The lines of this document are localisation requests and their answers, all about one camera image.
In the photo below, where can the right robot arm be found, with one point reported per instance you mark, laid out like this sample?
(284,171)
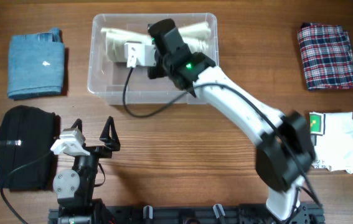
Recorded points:
(284,151)

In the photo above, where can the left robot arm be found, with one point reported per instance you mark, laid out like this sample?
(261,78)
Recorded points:
(74,187)

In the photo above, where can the blue denim jeans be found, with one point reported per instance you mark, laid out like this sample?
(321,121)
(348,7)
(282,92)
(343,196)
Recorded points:
(36,65)

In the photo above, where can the cream cloth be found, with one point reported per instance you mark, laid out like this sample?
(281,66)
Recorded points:
(118,42)

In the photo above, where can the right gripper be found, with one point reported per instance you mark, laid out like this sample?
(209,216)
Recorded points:
(160,67)

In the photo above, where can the red plaid shirt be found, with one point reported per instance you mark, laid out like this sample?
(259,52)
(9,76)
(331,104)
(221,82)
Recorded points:
(326,55)

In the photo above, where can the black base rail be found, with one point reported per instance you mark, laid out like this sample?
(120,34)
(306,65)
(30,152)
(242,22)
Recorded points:
(307,213)

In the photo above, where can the black garment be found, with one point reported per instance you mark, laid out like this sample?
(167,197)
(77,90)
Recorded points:
(26,135)

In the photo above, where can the clear plastic storage container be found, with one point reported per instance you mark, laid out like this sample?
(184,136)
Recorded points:
(106,77)

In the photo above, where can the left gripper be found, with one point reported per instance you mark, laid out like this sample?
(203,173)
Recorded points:
(112,142)

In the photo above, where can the white printed t-shirt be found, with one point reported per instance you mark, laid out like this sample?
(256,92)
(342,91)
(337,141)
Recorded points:
(332,138)

